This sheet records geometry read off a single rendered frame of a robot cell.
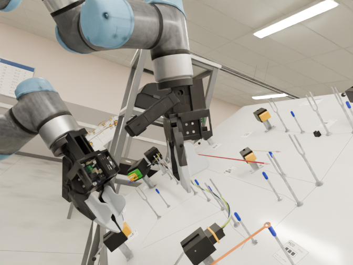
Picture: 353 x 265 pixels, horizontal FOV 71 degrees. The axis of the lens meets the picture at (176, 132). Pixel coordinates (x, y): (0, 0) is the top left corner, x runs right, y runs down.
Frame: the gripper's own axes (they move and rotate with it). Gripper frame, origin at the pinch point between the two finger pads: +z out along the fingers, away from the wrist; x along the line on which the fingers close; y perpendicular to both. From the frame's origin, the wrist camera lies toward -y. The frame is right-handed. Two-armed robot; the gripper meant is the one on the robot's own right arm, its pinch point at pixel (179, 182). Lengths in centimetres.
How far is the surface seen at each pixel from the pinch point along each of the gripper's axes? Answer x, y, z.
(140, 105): 103, 3, -17
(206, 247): -2.2, 3.0, 13.8
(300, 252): -10.5, 18.2, 14.4
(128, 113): 95, -5, -13
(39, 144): 713, -248, 43
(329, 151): 7.6, 42.8, 3.0
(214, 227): 0.3, 6.0, 11.5
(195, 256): -2.2, 0.4, 15.2
